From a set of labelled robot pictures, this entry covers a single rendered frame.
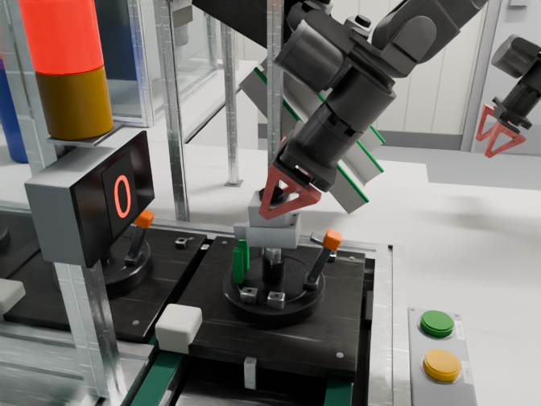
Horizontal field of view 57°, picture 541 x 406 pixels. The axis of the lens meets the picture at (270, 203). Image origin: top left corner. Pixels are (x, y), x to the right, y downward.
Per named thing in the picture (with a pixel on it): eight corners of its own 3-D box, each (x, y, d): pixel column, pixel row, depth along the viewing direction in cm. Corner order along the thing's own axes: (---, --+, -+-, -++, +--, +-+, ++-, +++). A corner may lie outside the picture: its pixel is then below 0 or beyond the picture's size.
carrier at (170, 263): (208, 244, 81) (203, 176, 75) (145, 349, 61) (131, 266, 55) (76, 228, 86) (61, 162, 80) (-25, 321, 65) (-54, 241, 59)
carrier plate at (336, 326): (365, 263, 77) (365, 251, 76) (354, 383, 56) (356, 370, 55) (216, 245, 81) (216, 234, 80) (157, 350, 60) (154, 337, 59)
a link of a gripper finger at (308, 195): (235, 209, 57) (282, 151, 53) (249, 182, 63) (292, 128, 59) (282, 242, 58) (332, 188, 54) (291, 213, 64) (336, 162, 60)
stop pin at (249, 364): (258, 382, 59) (258, 358, 57) (255, 390, 58) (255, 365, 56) (246, 380, 59) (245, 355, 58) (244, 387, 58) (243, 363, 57)
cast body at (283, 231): (301, 231, 65) (299, 184, 62) (296, 250, 61) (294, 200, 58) (239, 228, 67) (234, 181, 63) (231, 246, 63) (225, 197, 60)
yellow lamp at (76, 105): (124, 121, 41) (116, 61, 39) (93, 142, 37) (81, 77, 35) (71, 117, 42) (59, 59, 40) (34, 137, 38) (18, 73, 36)
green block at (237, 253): (244, 279, 67) (243, 247, 64) (241, 283, 66) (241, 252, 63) (236, 277, 67) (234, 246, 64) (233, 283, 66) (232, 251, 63)
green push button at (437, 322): (449, 323, 64) (452, 311, 64) (452, 345, 61) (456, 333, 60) (418, 318, 65) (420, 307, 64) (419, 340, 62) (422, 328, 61)
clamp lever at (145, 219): (142, 253, 71) (155, 213, 67) (136, 261, 69) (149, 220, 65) (119, 242, 71) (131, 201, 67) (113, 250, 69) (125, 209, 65)
